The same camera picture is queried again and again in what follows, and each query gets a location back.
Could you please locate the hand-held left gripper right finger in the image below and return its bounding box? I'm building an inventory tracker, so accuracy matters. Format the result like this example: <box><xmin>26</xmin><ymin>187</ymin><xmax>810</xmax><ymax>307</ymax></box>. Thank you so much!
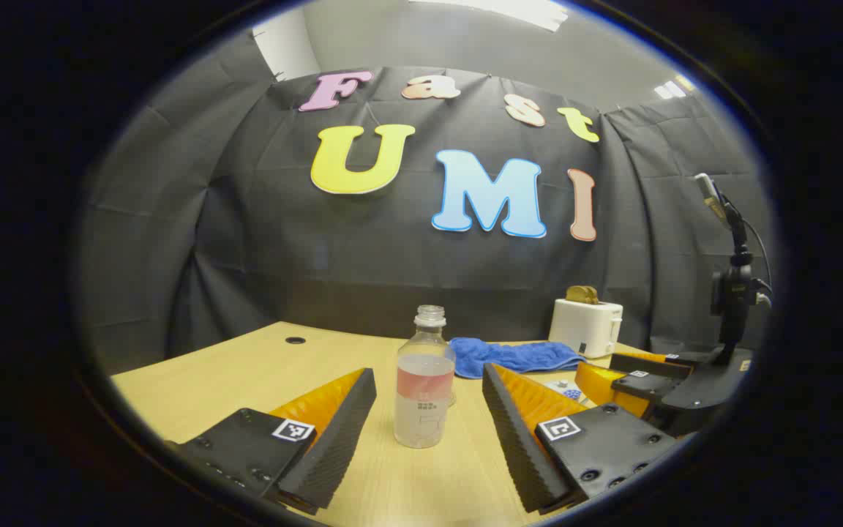
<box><xmin>482</xmin><ymin>362</ymin><xmax>678</xmax><ymax>515</ymax></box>

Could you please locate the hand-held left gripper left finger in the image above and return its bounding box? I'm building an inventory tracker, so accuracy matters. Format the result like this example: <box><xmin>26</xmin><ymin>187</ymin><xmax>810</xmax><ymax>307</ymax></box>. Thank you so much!
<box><xmin>165</xmin><ymin>367</ymin><xmax>378</xmax><ymax>515</ymax></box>

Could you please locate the white teacup blue pattern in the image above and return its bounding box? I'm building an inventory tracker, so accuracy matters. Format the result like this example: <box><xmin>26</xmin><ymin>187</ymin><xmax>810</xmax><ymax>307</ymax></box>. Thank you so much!
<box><xmin>544</xmin><ymin>378</ymin><xmax>585</xmax><ymax>403</ymax></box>

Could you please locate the clear water bottle pink label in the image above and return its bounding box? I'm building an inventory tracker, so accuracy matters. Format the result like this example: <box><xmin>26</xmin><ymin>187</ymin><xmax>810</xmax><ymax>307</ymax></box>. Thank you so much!
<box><xmin>394</xmin><ymin>305</ymin><xmax>457</xmax><ymax>449</ymax></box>

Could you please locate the white toaster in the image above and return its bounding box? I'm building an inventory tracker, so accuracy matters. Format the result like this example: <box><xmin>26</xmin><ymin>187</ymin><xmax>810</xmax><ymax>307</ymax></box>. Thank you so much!
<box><xmin>548</xmin><ymin>298</ymin><xmax>623</xmax><ymax>359</ymax></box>

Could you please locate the blue towel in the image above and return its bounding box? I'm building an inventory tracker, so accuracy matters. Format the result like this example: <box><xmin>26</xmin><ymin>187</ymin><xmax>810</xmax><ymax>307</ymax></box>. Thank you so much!
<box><xmin>449</xmin><ymin>337</ymin><xmax>588</xmax><ymax>380</ymax></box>

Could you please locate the black backdrop cloth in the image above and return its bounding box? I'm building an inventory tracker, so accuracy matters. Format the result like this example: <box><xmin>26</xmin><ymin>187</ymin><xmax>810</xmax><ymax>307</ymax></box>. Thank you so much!
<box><xmin>78</xmin><ymin>29</ymin><xmax>777</xmax><ymax>374</ymax></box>

